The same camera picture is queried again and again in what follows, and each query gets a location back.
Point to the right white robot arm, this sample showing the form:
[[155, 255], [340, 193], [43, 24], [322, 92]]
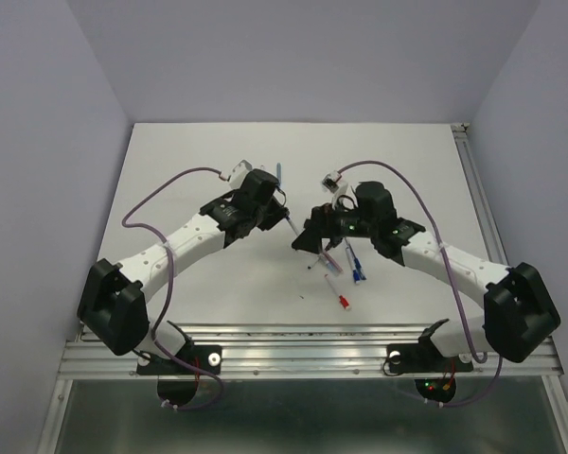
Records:
[[518, 311]]

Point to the black cap marker centre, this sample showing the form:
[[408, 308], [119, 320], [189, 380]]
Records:
[[315, 262]]

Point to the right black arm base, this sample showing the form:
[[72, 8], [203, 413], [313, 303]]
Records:
[[439, 383]]

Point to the blue pen far right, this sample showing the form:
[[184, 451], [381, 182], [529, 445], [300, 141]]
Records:
[[360, 269]]

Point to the red transparent pen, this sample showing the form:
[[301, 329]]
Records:
[[330, 263]]

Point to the light blue pen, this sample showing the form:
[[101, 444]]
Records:
[[278, 170]]

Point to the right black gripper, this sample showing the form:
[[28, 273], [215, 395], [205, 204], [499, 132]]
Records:
[[322, 223]]

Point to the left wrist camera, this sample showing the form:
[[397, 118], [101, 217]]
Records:
[[237, 174]]

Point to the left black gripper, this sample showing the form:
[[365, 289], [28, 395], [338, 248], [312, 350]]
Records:
[[278, 212]]

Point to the aluminium rail frame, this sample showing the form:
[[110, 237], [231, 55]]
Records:
[[251, 351]]

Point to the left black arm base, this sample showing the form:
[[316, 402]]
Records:
[[191, 382]]

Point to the blue cap marker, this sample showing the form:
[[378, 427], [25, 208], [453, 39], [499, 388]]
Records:
[[293, 226]]

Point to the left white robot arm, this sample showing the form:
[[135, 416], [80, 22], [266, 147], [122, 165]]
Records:
[[113, 304]]

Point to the red cap marker lower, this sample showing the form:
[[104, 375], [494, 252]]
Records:
[[338, 293]]

